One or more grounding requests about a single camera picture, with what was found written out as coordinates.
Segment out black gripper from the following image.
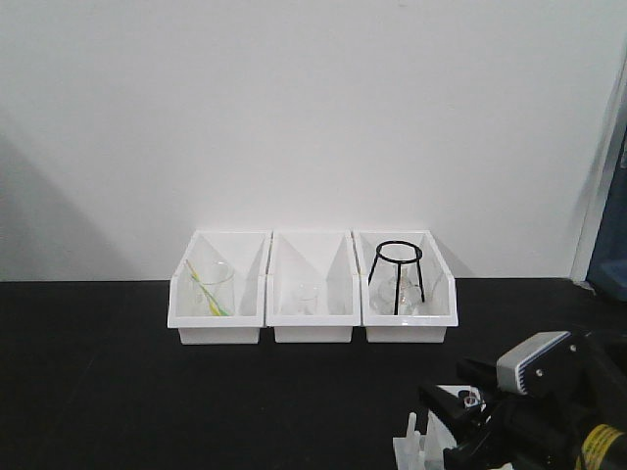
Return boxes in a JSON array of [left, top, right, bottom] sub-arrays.
[[418, 331, 626, 469]]

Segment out glass test tube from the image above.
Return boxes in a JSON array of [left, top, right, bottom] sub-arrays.
[[458, 389, 483, 409]]

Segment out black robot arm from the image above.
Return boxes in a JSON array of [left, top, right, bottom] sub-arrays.
[[418, 331, 626, 469]]

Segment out white test tube rack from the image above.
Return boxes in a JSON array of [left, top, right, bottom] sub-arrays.
[[392, 385, 481, 470]]

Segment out right white storage bin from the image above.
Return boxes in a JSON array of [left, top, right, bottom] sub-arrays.
[[352, 230, 458, 343]]

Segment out white storage bin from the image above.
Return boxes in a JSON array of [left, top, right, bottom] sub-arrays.
[[265, 230, 362, 343], [167, 230, 272, 345], [352, 230, 458, 343]]

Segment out glass flask under tripod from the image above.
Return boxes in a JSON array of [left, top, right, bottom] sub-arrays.
[[373, 274, 422, 316]]

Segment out small glass beaker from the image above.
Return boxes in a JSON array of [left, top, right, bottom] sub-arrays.
[[292, 283, 319, 315]]

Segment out middle white storage bin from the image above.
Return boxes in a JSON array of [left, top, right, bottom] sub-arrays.
[[265, 230, 362, 343]]

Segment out left white storage bin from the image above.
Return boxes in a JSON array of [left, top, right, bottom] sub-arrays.
[[167, 230, 272, 345]]

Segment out yellow green stirring rod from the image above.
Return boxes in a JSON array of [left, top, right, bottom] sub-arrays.
[[185, 259, 229, 316]]

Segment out glass beaker in left bin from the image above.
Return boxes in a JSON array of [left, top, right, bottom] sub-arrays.
[[190, 260, 236, 317]]

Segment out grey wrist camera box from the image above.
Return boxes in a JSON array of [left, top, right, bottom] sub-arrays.
[[496, 331, 572, 396]]

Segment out black wire tripod stand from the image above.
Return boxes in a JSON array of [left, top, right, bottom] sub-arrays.
[[367, 240, 426, 315]]

